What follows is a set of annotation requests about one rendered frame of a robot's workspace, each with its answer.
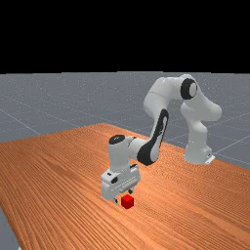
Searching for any red cube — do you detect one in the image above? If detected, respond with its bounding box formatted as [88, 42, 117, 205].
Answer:
[120, 193, 136, 210]

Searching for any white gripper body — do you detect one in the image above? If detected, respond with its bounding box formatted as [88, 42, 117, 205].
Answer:
[100, 164, 142, 200]

